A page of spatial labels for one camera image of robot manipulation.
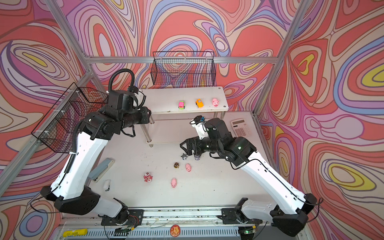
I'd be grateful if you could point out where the yellow marker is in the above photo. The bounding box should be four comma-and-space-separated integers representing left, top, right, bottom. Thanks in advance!
63, 229, 88, 238

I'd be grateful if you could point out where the pink pig toy front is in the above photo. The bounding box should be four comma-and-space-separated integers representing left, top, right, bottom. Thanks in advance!
171, 178, 177, 188

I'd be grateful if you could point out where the white shelf table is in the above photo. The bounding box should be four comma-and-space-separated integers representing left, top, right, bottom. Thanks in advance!
141, 87, 229, 147

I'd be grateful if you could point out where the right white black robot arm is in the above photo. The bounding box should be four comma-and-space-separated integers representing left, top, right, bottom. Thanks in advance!
180, 116, 321, 237

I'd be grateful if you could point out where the pink pig toy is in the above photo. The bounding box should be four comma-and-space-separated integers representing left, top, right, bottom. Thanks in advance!
171, 178, 177, 188
186, 164, 192, 172
212, 98, 220, 107

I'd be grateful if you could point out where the pink white calculator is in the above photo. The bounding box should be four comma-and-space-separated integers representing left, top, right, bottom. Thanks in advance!
231, 119, 252, 138

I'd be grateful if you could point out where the back black wire basket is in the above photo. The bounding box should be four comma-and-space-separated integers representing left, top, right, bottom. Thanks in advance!
151, 50, 216, 88

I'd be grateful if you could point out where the grey shark toy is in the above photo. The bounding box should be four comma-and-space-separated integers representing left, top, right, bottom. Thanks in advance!
181, 154, 188, 161

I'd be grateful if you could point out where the red pink bear toy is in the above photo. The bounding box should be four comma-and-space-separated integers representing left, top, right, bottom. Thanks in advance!
144, 172, 153, 183

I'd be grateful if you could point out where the pink green toy car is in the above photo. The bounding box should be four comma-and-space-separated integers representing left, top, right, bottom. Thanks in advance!
178, 101, 185, 110

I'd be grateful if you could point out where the black wire basket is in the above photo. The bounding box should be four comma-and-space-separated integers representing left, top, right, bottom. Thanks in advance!
31, 83, 108, 154
151, 50, 216, 88

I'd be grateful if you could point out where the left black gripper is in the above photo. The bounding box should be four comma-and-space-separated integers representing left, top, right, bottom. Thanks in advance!
118, 105, 154, 132

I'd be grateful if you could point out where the grey stapler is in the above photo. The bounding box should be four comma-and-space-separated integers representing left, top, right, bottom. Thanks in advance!
88, 158, 115, 183

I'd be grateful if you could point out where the red round sticker badge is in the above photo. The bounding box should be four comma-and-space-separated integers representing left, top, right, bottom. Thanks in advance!
170, 225, 181, 238

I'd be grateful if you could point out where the orange toy car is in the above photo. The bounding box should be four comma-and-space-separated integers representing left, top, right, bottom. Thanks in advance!
196, 99, 204, 108

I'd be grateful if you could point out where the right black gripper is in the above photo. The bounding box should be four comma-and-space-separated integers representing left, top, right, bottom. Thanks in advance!
179, 136, 223, 157

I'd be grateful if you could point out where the left black wire basket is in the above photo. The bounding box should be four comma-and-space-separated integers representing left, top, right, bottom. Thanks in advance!
31, 83, 108, 154

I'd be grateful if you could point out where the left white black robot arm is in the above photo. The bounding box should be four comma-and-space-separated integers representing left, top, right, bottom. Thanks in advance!
40, 69, 152, 225

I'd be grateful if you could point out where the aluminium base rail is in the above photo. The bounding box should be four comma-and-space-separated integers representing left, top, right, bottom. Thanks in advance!
54, 206, 291, 240

